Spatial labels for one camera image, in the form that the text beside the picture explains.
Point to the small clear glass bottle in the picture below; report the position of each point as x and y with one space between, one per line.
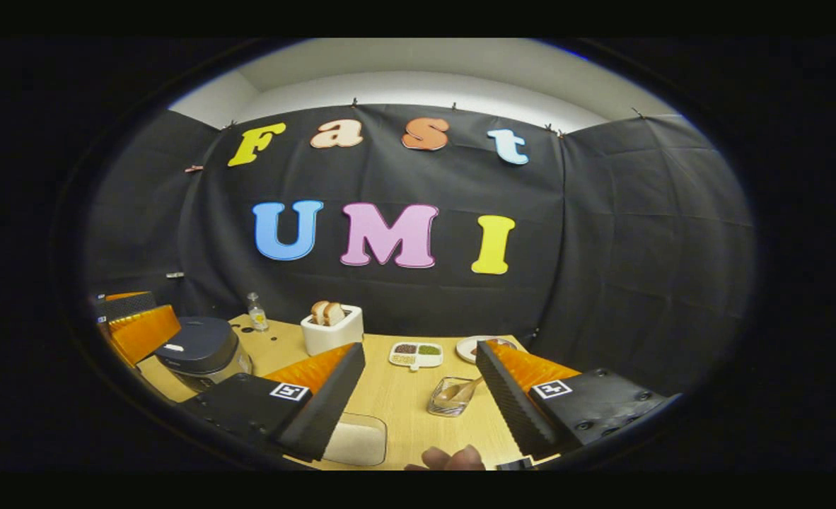
258 318

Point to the round white plate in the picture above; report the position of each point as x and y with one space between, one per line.
464 348

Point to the clear tray of rice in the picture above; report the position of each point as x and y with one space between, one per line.
356 442

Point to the dark grey rice cooker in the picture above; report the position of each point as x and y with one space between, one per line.
199 350

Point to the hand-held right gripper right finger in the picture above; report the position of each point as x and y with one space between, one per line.
506 403

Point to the white divided grain dish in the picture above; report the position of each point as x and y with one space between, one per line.
416 355

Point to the toast bread slice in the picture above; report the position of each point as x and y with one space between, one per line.
334 314
318 313

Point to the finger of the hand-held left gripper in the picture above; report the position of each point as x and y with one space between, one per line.
124 307
146 336

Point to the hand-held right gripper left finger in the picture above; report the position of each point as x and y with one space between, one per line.
333 403

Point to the wooden spoon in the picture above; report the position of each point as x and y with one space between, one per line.
460 390

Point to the clear glass chopstick holder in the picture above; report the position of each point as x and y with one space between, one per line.
450 406

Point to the white toaster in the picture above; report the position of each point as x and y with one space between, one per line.
333 339

